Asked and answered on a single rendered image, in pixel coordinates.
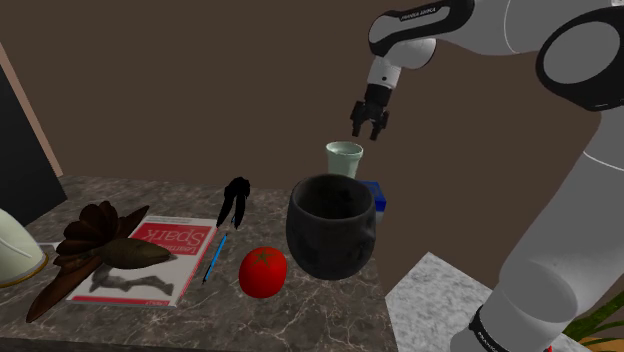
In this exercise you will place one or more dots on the cream round vessel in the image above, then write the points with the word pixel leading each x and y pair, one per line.
pixel 14 251

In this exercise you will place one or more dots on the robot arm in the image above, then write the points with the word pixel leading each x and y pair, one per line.
pixel 551 253

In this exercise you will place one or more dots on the brown bird figure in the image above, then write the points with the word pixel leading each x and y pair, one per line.
pixel 92 248

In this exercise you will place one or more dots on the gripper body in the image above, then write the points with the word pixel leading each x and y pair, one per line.
pixel 374 102

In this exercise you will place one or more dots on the blue pen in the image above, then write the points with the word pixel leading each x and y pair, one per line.
pixel 214 260

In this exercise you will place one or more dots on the red tomato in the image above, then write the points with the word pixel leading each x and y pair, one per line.
pixel 262 272

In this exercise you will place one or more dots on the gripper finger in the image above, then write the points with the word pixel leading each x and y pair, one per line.
pixel 357 128
pixel 377 130

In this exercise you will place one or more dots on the dark doorway with frame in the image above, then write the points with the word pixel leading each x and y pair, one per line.
pixel 22 161

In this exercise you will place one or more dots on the blue box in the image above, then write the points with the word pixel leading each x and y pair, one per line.
pixel 378 197

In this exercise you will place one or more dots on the red and white book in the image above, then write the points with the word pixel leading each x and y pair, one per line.
pixel 146 273

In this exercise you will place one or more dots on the pale green cup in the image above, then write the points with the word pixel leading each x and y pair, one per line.
pixel 344 158

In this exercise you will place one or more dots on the grey marble robot stand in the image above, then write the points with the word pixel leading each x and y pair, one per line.
pixel 434 304

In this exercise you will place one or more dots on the black round pot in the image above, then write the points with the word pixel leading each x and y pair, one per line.
pixel 331 229

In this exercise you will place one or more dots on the green potted plant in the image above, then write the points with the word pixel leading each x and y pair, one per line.
pixel 597 326

